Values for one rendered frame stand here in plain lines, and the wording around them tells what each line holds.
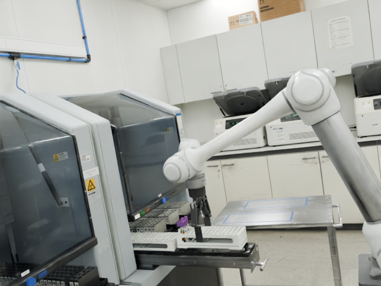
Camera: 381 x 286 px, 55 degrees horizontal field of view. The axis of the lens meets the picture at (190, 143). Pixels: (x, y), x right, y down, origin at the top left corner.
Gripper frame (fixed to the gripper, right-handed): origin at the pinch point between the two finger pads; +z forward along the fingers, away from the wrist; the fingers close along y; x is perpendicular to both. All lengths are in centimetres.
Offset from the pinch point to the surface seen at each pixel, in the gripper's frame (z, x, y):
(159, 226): 2.3, 31.3, 14.0
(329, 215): 7, -49, 37
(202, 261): 10.6, -0.1, -6.8
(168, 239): 2.2, 16.5, -3.7
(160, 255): 8.2, 19.9, -6.6
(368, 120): -16, -73, 229
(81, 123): -55, 34, -25
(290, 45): -100, -9, 258
